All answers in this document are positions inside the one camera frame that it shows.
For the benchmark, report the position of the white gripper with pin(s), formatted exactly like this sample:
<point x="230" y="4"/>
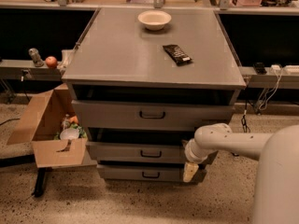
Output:
<point x="192" y="154"/>

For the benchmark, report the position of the grey drawer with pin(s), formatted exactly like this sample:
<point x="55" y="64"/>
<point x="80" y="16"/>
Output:
<point x="101" y="151"/>
<point x="149" y="116"/>
<point x="141" y="173"/>

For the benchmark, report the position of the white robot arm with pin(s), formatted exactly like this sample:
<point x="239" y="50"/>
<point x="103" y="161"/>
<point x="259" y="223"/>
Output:
<point x="276" y="194"/>

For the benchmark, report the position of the grey bottom drawer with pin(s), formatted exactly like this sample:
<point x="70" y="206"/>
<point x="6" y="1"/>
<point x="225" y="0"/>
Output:
<point x="141" y="173"/>

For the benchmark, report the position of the grey drawer cabinet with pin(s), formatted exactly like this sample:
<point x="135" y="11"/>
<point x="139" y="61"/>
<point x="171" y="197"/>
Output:
<point x="119" y="60"/>

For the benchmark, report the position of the grey top drawer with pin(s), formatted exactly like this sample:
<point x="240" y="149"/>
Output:
<point x="149" y="116"/>

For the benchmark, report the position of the black snack packet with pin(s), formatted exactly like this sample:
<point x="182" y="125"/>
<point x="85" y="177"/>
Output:
<point x="177" y="54"/>

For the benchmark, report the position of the black remote control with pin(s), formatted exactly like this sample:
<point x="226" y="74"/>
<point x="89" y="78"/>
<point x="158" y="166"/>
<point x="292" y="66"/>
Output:
<point x="259" y="68"/>

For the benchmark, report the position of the white plastic lid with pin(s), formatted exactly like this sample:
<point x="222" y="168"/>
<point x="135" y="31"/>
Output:
<point x="69" y="134"/>

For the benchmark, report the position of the white power strip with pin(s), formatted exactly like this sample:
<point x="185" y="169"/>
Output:
<point x="292" y="69"/>

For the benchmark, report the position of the black floor stand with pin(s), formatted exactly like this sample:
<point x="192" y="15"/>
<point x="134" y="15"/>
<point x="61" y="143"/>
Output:
<point x="41" y="180"/>

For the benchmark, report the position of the white bowl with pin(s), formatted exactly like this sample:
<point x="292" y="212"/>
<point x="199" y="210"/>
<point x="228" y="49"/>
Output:
<point x="154" y="20"/>

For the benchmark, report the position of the brown cardboard box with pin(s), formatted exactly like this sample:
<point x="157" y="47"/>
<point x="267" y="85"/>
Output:
<point x="41" y="121"/>

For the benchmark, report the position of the red apple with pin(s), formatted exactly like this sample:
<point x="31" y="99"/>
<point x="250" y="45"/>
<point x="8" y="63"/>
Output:
<point x="51" y="62"/>

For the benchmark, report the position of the small grey figurine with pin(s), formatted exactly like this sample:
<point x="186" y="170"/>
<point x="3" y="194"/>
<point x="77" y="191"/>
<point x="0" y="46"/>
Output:
<point x="35" y="56"/>

